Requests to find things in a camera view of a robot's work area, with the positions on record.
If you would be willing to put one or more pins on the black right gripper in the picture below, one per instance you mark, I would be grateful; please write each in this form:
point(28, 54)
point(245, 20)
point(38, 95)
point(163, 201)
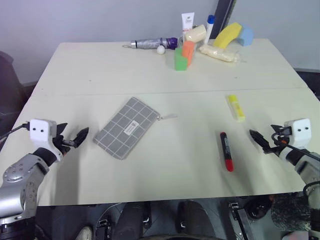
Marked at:
point(279, 143)

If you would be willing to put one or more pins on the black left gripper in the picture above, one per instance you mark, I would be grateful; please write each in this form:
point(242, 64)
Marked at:
point(62, 146)

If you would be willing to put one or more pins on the yellow highlighter pen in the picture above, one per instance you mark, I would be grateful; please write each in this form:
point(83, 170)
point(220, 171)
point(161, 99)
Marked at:
point(236, 108)

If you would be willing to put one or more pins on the red and black marker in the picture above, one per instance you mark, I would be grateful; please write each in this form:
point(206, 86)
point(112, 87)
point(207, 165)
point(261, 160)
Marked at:
point(227, 152)

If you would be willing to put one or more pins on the grey checked pencil pouch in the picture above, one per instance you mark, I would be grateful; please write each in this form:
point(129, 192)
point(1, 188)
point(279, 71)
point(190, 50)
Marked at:
point(120, 127)

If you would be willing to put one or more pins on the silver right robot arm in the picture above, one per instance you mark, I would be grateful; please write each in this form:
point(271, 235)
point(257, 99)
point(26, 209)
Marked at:
point(306, 167)

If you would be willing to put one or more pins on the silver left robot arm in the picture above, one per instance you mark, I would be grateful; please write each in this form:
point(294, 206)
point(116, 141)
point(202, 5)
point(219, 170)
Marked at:
point(15, 175)

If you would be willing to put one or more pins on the grey furry object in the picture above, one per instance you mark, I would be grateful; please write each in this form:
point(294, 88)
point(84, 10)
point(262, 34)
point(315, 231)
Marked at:
point(290, 212)

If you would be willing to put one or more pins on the blue curved sponge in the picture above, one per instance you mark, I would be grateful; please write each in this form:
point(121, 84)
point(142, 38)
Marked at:
point(247, 35)

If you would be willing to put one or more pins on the dark rounded shape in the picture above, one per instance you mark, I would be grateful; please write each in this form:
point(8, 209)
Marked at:
point(193, 217)
point(131, 220)

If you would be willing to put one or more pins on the yellow curved sponge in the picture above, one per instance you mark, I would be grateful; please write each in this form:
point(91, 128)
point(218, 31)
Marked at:
point(226, 35)

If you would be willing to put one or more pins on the green sponge block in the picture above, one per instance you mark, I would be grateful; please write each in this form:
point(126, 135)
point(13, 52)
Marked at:
point(180, 61)

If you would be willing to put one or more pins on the orange sponge block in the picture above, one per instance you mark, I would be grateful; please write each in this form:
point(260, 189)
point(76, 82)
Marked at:
point(189, 51)

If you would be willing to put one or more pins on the white bottle blue cap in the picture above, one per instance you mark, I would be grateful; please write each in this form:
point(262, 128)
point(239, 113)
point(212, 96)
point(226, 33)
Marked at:
point(209, 30)

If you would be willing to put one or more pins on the white ball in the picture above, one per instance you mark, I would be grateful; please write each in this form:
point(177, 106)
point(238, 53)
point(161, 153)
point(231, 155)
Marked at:
point(161, 49)

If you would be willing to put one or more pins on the beige rolled towel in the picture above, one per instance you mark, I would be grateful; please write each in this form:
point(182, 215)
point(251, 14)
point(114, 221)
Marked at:
point(195, 33)

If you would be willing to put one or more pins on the white cosmetic tube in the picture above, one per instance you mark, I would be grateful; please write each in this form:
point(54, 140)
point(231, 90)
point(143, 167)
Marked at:
point(187, 22)

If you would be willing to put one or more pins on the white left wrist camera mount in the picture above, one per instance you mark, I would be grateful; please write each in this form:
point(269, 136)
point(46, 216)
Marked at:
point(41, 130)

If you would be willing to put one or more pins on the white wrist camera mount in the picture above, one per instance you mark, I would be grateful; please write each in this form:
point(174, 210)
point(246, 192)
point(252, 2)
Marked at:
point(300, 132)
point(41, 130)

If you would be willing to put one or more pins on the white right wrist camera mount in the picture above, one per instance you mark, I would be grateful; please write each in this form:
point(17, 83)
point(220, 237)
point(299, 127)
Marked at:
point(300, 132)

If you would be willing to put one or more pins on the black metal frame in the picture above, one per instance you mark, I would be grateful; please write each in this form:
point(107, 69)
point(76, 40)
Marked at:
point(240, 220)

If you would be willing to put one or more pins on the dark vertical post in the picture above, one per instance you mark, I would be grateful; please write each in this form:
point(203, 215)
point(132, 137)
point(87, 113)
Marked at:
point(222, 15)

